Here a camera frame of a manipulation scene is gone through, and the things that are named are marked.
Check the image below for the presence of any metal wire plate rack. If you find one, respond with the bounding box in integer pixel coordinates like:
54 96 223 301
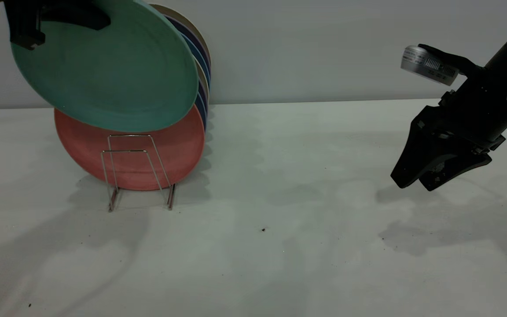
101 134 177 213

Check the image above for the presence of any green round plate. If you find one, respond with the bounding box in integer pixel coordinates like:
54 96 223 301
11 0 199 133

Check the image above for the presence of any olive beige plate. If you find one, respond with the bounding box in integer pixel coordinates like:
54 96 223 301
193 61 210 104
150 4 212 62

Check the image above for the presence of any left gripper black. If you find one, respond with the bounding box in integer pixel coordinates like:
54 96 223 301
4 0 111 50

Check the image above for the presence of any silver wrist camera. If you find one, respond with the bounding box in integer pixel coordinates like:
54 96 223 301
401 45 459 86

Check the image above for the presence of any navy plate with blue rim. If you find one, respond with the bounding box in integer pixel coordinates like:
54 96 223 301
193 93 209 130

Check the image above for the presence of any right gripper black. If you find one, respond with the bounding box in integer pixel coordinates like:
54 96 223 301
390 77 507 192

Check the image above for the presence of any pink round plate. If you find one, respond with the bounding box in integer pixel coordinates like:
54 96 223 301
54 105 206 191

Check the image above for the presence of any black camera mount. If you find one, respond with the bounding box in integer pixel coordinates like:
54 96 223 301
418 43 485 78

